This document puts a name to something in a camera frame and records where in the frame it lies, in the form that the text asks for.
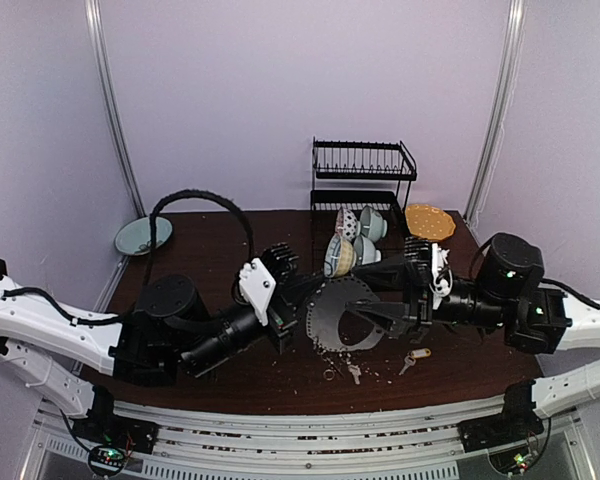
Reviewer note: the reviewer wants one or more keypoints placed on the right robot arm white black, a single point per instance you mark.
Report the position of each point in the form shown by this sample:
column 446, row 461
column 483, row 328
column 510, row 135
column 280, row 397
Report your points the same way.
column 509, row 293

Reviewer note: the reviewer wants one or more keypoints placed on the yellow dotted plate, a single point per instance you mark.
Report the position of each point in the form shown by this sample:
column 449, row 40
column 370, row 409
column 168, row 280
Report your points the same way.
column 429, row 223

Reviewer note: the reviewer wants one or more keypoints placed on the pale green bowl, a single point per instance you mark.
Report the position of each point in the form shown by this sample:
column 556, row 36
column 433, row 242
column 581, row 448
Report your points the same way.
column 366, row 251
column 372, row 224

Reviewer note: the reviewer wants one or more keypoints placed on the pale green bowl rear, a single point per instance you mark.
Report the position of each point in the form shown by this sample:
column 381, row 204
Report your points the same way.
column 372, row 224

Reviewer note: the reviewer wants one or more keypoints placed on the small metal keyring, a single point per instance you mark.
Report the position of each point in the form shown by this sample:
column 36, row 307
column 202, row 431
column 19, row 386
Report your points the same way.
column 329, row 374

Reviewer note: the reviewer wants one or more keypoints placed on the right aluminium frame post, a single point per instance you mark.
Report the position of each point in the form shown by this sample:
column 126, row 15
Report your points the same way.
column 504, row 92

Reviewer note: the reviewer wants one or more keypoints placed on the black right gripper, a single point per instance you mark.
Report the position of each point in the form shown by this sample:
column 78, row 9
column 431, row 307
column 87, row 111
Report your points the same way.
column 418, row 301

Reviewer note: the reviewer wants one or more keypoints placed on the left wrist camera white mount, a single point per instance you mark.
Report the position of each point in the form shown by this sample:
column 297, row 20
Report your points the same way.
column 257, row 286

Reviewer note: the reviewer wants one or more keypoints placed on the silver key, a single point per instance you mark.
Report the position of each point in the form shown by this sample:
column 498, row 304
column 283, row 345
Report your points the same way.
column 355, row 371

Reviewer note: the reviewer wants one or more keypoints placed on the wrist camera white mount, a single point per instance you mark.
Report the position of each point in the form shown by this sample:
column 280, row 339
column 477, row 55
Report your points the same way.
column 441, row 274
column 257, row 286

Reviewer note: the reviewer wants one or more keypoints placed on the aluminium front rail base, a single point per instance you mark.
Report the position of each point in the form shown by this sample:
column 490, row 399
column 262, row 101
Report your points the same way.
column 421, row 443

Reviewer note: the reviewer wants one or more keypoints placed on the black wire dish rack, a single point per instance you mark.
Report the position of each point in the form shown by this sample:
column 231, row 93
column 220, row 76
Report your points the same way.
column 356, row 174

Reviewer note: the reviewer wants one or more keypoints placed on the aluminium frame post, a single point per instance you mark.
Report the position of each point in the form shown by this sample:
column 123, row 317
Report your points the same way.
column 504, row 92
column 97, row 36

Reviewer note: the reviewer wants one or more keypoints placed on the white blue patterned bowl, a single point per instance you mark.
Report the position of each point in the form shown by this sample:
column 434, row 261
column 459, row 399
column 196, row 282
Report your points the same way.
column 347, row 224

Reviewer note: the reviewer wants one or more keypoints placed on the beige blue patterned bowl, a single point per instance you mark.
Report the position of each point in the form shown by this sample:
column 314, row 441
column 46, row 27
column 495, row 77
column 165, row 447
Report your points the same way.
column 340, row 257

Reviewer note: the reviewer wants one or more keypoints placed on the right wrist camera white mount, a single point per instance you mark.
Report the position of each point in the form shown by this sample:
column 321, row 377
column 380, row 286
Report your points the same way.
column 441, row 274

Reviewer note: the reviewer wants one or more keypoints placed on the pale green bowl front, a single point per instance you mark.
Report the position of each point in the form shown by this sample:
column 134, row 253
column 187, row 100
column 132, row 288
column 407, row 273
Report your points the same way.
column 366, row 251

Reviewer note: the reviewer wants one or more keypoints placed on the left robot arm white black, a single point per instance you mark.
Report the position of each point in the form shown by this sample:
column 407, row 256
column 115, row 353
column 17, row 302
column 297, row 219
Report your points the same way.
column 168, row 331

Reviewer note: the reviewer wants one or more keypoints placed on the key with yellow tag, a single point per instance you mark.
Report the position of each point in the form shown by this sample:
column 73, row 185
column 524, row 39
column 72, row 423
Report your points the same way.
column 413, row 357

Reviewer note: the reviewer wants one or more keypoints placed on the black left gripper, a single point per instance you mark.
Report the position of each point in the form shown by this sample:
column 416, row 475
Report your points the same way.
column 286, row 303

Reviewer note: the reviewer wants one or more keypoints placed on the left aluminium frame post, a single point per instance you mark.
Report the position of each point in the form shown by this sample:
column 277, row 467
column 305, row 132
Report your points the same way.
column 97, row 36

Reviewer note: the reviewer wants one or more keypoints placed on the light blue floral plate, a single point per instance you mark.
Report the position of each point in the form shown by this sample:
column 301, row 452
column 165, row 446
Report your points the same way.
column 134, row 239

